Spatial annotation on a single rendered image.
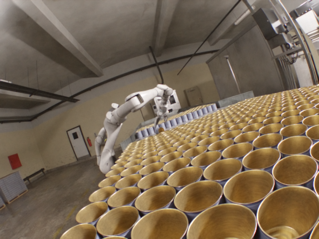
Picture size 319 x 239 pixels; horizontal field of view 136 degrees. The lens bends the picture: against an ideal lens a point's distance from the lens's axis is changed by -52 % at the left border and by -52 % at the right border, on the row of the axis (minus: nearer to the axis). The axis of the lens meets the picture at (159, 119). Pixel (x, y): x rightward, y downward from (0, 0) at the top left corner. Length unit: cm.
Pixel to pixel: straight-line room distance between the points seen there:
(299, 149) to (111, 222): 36
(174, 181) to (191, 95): 737
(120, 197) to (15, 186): 716
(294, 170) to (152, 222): 22
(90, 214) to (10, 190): 699
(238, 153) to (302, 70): 276
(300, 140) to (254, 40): 291
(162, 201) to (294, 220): 22
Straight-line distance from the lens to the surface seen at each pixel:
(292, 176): 25
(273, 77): 299
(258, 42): 307
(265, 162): 28
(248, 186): 23
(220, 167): 27
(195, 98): 766
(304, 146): 30
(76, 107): 859
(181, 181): 29
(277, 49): 267
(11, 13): 447
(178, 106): 622
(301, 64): 299
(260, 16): 272
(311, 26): 304
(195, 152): 39
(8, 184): 723
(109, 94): 786
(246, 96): 178
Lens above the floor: 130
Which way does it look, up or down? 3 degrees down
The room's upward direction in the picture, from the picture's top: 19 degrees counter-clockwise
